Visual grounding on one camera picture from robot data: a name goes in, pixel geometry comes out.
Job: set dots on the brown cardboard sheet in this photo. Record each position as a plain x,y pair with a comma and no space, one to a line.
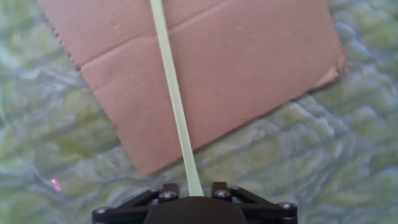
248,68

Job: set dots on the light green plastic flyswatter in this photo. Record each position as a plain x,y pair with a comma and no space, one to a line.
175,99

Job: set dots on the green marble pattern mat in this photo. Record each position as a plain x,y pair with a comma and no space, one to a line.
311,161

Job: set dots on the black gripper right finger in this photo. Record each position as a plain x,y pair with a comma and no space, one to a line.
261,205

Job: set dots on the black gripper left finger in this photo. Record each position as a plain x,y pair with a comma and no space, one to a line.
136,203

